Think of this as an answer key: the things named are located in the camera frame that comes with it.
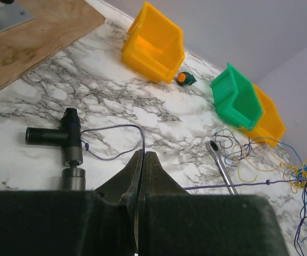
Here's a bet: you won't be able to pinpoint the large ratchet wrench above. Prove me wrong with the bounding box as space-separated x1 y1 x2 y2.
206 140 238 195

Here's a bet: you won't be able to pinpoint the right yellow plastic bin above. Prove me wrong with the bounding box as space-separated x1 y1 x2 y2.
243 83 286 147

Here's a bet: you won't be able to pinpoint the left yellow plastic bin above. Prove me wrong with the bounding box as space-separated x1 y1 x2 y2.
122 2 185 84

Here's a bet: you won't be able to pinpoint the black metal T fitting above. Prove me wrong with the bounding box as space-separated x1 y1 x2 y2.
25 108 86 191

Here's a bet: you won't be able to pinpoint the coloured thin cables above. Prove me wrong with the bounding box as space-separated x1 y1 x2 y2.
79 124 307 256

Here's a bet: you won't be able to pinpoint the green stubby screwdriver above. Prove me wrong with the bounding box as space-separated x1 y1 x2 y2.
176 71 197 86

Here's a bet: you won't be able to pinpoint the yellow plastic bin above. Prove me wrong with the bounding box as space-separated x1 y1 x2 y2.
122 2 185 84
243 83 286 147

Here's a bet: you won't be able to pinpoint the green plastic bin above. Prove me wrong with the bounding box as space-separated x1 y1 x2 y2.
211 63 263 131

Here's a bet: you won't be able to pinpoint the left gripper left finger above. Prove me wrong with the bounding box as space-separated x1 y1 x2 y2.
95 150 144 255

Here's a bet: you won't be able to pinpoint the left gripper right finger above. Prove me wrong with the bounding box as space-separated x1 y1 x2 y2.
139 152 191 255

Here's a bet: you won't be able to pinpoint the metal bracket with knob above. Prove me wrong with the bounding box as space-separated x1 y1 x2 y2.
0 0 34 32

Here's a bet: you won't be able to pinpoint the plywood board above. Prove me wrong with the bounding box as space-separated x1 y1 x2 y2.
0 1 105 90

